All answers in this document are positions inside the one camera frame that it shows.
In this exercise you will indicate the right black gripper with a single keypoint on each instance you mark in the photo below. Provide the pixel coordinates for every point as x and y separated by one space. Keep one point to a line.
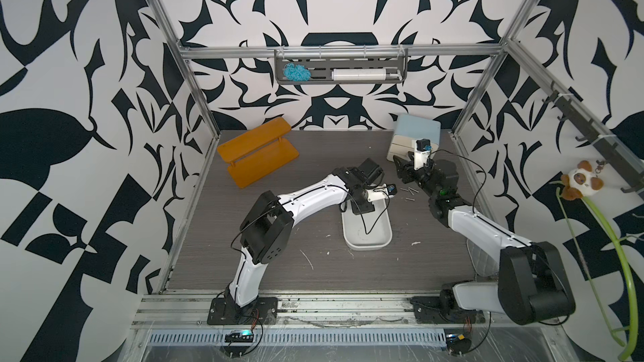
410 170

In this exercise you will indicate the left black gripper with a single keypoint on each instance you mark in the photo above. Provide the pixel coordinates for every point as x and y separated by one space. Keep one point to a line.
360 207

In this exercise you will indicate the screws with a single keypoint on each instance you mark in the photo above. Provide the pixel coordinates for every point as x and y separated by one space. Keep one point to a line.
409 194

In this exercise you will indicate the white plastic storage tray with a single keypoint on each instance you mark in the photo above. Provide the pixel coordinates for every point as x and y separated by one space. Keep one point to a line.
371 231

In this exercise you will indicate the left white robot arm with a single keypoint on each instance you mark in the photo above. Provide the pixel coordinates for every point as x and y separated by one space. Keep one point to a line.
266 230

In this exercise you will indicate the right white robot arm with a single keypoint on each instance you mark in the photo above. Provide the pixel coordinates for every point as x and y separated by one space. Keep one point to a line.
531 285

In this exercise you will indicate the blue cream drawer box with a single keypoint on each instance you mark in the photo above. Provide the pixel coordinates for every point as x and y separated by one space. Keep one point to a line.
409 128

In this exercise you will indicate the silver quilted pouch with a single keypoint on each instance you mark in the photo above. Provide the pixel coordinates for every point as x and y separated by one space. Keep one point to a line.
483 264

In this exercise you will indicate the orange two-tier shelf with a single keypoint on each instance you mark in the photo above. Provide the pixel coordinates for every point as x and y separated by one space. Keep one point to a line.
258 152

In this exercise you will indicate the white roll in rack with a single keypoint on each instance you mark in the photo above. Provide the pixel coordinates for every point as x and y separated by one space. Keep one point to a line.
355 75

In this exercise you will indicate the teal scrubber ball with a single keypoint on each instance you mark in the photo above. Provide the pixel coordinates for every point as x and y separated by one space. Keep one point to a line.
296 73

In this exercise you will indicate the plush panda toy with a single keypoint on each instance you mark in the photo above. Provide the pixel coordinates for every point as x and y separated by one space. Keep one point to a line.
581 182

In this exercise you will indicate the right controller board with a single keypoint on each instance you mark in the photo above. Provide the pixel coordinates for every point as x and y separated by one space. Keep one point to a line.
458 344

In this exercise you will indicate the controller board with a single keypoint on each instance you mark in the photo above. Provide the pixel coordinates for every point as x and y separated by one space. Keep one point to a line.
458 344
239 337

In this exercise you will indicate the left controller board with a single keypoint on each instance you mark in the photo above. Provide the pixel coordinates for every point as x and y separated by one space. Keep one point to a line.
239 337

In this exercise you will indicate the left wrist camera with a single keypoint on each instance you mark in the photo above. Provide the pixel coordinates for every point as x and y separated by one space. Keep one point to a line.
381 192

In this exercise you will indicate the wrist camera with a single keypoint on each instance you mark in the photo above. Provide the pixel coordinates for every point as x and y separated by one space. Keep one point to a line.
422 152
381 192

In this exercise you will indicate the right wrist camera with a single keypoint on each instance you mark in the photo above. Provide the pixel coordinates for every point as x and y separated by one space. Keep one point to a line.
422 152

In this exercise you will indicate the grey wall rack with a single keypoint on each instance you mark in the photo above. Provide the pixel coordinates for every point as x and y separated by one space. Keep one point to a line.
322 61

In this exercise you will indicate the black hook rail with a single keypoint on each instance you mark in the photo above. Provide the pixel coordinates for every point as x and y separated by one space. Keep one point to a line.
591 131

